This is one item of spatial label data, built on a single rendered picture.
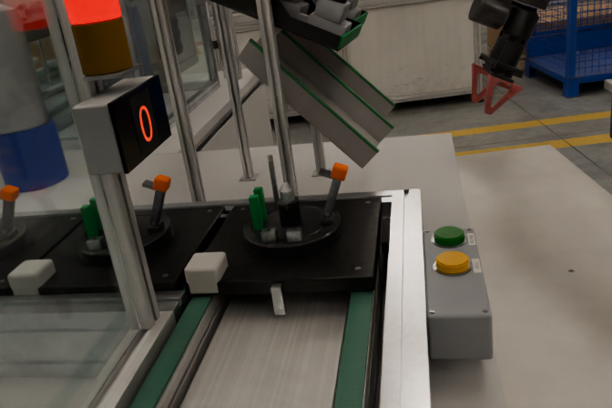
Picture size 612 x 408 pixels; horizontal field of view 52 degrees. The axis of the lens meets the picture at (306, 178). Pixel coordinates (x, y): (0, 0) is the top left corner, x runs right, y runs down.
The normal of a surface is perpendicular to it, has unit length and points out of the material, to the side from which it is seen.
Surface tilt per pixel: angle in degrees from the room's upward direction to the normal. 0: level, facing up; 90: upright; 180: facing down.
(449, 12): 90
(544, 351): 0
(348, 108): 90
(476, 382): 0
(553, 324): 0
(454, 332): 90
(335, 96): 90
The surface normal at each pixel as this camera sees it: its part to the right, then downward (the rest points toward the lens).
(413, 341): -0.13, -0.92
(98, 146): -0.15, 0.37
